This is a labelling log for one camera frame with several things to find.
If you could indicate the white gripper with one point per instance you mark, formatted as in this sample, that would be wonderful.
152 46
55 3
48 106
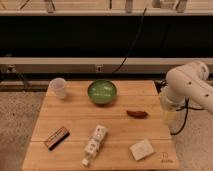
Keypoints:
170 102

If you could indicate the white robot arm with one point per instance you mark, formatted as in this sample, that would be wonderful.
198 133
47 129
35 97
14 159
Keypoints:
186 81

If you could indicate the white sponge block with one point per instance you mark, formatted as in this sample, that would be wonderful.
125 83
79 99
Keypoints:
142 149

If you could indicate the green bowl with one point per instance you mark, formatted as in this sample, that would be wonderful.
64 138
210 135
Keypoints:
102 92

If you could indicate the white plastic bottle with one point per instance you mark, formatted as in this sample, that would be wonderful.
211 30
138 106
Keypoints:
94 144

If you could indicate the translucent plastic cup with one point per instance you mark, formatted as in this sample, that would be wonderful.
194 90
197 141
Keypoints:
58 86

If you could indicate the brown chocolate bar box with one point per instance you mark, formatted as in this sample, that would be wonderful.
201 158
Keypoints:
56 138

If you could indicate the grey metal rail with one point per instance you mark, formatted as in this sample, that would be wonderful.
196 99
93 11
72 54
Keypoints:
30 65

